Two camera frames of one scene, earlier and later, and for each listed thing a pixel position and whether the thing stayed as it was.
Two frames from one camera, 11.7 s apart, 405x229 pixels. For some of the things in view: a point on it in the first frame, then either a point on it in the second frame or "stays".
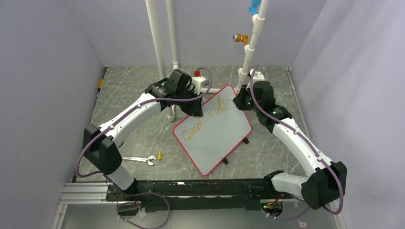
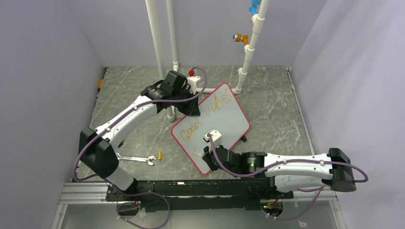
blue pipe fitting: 253,8 stays
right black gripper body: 246,102 to 208,154
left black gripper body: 189,107 stays
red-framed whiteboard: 208,140 stays
